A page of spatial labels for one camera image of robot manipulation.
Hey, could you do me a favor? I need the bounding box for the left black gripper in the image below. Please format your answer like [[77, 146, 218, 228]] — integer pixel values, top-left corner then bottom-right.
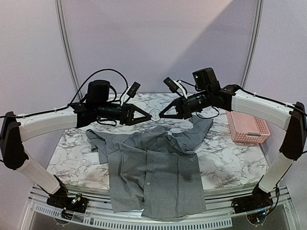
[[96, 102, 152, 126]]

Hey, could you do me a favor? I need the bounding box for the landscape round brooch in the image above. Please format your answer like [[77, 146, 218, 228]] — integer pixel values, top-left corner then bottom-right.
[[149, 108, 161, 122]]

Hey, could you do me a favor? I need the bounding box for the grey button shirt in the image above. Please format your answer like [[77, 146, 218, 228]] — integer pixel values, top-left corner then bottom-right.
[[86, 116, 213, 220]]

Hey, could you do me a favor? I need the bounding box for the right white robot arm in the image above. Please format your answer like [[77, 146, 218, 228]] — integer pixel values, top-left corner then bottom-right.
[[159, 84, 307, 209]]

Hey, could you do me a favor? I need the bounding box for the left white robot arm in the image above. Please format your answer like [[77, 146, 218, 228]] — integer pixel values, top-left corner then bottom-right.
[[0, 102, 151, 208]]

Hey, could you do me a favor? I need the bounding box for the pink plastic basket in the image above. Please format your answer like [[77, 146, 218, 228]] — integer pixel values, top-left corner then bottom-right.
[[226, 111, 271, 144]]

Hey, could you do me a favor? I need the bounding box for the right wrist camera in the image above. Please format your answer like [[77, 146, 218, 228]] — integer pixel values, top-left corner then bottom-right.
[[163, 77, 188, 99]]

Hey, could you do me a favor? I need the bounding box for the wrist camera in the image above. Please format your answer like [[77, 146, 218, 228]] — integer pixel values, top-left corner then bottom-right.
[[119, 81, 141, 105], [163, 77, 188, 99]]

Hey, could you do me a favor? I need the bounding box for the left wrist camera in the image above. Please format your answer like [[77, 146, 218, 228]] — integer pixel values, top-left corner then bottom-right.
[[119, 81, 141, 105]]

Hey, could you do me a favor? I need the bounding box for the right wall aluminium post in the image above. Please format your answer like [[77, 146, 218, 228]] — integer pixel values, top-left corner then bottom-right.
[[240, 0, 263, 88]]

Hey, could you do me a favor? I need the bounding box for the wall aluminium post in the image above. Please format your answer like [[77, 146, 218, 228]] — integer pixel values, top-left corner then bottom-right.
[[55, 0, 80, 91], [240, 0, 263, 88]]

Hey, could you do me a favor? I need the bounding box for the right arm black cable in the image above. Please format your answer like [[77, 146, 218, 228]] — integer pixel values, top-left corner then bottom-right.
[[182, 80, 307, 154]]

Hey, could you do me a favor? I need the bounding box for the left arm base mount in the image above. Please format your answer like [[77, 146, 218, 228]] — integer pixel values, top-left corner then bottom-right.
[[47, 190, 89, 213]]

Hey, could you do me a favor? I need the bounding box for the aluminium front rail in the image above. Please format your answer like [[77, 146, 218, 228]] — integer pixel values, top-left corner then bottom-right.
[[20, 184, 301, 230]]

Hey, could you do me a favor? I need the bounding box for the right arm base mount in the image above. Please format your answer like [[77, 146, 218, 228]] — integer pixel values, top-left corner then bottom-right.
[[231, 195, 273, 214]]

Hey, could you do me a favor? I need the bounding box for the left wall aluminium post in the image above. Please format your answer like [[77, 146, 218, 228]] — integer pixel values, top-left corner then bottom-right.
[[55, 0, 80, 91]]

